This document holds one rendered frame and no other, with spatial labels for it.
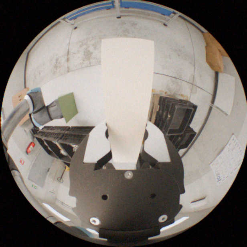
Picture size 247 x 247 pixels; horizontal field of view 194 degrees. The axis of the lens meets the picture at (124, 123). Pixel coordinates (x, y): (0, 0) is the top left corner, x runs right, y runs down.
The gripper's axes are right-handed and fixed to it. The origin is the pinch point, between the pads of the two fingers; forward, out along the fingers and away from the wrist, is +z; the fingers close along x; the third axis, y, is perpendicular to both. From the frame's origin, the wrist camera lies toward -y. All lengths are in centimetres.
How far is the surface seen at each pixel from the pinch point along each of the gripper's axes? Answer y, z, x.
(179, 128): 48, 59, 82
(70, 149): 46, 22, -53
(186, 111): 19, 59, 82
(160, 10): -141, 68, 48
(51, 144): 44, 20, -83
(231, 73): -113, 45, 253
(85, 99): 4.9, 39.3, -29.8
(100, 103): 8.8, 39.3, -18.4
